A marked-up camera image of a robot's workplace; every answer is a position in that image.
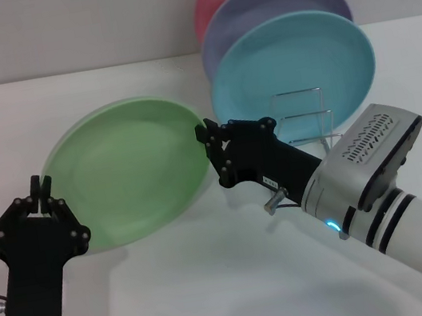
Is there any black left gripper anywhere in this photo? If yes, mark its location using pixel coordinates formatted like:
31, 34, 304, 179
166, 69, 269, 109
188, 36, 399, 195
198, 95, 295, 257
0, 167, 105, 316

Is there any green round plate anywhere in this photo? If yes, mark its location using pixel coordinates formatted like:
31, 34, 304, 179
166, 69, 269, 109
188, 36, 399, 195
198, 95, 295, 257
30, 86, 224, 260

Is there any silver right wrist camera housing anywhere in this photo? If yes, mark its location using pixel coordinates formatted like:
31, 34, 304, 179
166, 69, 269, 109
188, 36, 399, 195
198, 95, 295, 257
313, 96, 422, 220

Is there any purple round plate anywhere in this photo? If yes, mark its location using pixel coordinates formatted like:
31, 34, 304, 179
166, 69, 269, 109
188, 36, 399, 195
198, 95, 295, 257
192, 0, 360, 82

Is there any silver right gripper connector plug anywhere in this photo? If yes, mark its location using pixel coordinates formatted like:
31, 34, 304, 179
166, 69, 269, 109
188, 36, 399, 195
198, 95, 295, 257
261, 185, 292, 217

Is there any thin black right gripper cable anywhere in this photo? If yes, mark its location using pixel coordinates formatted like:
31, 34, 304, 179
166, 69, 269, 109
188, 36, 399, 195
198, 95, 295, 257
273, 198, 305, 213

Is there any chrome wire plate rack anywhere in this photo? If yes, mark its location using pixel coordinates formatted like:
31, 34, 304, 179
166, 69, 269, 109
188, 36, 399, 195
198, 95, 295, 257
269, 83, 347, 163

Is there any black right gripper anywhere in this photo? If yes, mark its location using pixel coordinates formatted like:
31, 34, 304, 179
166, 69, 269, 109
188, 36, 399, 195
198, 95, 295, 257
193, 100, 328, 218

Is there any blue round plate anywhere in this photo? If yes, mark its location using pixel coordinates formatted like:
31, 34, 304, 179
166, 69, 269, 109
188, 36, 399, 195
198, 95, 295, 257
199, 1, 388, 155

